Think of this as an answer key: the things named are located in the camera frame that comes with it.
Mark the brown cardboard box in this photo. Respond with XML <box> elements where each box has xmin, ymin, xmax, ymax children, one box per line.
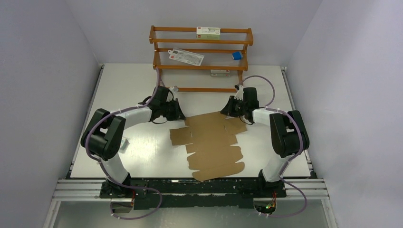
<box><xmin>170</xmin><ymin>112</ymin><xmax>247</xmax><ymax>181</ymax></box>

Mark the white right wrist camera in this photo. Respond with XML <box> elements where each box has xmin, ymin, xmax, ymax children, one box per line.
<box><xmin>234</xmin><ymin>85</ymin><xmax>244</xmax><ymax>101</ymax></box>

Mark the orange wooden shelf rack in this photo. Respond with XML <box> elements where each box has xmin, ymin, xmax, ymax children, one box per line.
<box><xmin>149</xmin><ymin>25</ymin><xmax>254</xmax><ymax>83</ymax></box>

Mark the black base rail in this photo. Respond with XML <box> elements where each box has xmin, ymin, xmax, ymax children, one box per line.
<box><xmin>99</xmin><ymin>177</ymin><xmax>287</xmax><ymax>210</ymax></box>

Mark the small blue object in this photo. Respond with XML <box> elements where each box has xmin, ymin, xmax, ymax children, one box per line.
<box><xmin>232</xmin><ymin>51</ymin><xmax>243</xmax><ymax>60</ymax></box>

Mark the white flat package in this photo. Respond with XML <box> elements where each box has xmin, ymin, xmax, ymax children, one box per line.
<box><xmin>167</xmin><ymin>48</ymin><xmax>205</xmax><ymax>66</ymax></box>

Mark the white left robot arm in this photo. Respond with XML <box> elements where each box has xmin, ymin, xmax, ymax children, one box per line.
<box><xmin>80</xmin><ymin>86</ymin><xmax>186</xmax><ymax>198</ymax></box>

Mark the small box lower shelf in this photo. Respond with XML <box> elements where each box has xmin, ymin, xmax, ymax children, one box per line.
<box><xmin>211</xmin><ymin>70</ymin><xmax>230</xmax><ymax>77</ymax></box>

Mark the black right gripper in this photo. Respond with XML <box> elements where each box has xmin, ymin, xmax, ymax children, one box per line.
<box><xmin>220</xmin><ymin>95</ymin><xmax>247</xmax><ymax>117</ymax></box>

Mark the green white box top shelf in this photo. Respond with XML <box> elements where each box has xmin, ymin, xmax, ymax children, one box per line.
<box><xmin>196</xmin><ymin>27</ymin><xmax>221</xmax><ymax>40</ymax></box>

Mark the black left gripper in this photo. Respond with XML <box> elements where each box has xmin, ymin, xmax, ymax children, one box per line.
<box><xmin>160</xmin><ymin>98</ymin><xmax>186</xmax><ymax>121</ymax></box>

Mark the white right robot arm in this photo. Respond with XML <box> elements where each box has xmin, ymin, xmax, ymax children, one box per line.
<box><xmin>221</xmin><ymin>85</ymin><xmax>310</xmax><ymax>197</ymax></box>

